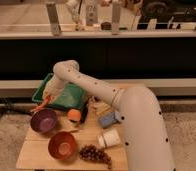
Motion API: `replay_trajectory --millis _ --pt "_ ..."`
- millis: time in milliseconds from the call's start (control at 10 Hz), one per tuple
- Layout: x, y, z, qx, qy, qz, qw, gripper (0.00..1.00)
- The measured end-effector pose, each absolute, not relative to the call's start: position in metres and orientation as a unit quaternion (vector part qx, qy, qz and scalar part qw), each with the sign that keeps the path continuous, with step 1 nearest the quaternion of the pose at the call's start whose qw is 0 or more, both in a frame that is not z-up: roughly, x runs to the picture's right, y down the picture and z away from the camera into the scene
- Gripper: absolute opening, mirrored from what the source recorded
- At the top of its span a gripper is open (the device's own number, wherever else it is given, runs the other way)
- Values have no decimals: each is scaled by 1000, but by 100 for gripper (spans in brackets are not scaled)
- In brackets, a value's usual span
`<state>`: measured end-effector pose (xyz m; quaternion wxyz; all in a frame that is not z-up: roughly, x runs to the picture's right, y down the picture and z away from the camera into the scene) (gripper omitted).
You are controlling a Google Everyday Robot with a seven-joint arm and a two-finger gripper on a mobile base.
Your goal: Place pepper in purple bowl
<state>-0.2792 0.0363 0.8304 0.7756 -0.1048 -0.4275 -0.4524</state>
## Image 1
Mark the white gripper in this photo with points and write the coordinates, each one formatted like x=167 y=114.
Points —
x=53 y=88

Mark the orange pepper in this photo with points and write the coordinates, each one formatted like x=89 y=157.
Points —
x=45 y=102

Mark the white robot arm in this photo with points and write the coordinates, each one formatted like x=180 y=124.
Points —
x=145 y=132

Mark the purple bowl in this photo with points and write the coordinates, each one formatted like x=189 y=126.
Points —
x=44 y=120

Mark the orange bowl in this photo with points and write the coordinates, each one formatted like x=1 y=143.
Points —
x=62 y=146

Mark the green tray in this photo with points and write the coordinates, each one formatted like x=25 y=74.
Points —
x=71 y=97

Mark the orange round fruit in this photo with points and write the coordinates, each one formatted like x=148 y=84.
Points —
x=74 y=115

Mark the dark eggplant toy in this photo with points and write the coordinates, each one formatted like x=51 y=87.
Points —
x=84 y=114

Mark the yellow banana toy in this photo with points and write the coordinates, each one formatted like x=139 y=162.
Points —
x=101 y=108

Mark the wooden board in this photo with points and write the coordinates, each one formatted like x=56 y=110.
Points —
x=34 y=153

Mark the bunch of dark grapes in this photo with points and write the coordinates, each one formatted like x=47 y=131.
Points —
x=91 y=153

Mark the white cup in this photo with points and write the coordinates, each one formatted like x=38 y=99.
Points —
x=109 y=138

